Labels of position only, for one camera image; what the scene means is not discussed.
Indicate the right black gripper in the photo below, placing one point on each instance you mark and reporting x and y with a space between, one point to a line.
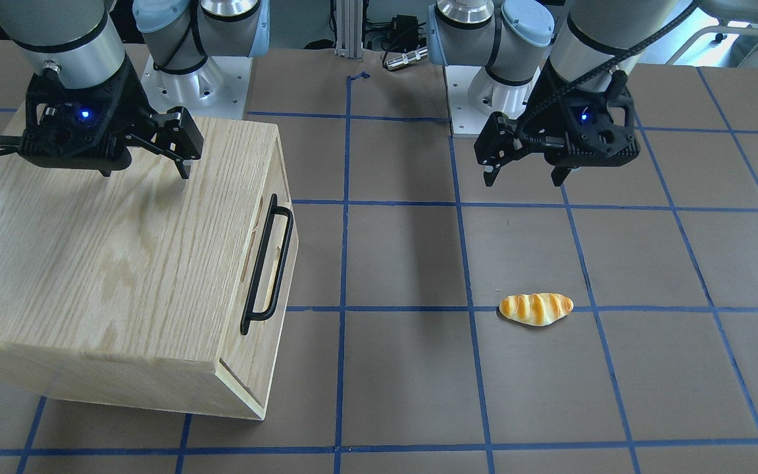
137 104

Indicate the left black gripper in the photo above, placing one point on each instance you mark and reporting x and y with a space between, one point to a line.
545 109

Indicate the wooden drawer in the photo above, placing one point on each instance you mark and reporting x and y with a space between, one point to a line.
252 342

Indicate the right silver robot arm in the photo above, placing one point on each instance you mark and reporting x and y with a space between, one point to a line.
78 39

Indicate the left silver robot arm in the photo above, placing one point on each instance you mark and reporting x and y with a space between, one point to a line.
560 92

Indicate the light wooden drawer cabinet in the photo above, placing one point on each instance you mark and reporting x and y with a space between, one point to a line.
121 290

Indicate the toy bread roll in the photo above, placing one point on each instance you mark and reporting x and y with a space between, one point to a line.
536 310

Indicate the black electronics box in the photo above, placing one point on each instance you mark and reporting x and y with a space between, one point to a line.
404 33

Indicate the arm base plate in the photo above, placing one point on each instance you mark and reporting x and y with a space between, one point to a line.
473 96
218 89

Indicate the aluminium frame post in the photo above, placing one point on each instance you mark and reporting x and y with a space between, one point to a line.
349 28

